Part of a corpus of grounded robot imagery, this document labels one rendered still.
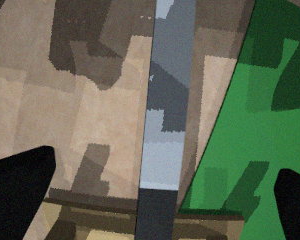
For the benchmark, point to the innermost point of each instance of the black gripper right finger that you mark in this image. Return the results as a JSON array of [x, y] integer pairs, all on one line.
[[287, 194]]

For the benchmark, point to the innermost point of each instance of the green putting mat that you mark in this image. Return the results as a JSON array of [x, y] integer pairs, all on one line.
[[257, 131]]

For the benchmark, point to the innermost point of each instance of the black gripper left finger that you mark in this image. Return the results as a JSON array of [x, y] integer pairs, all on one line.
[[24, 180]]

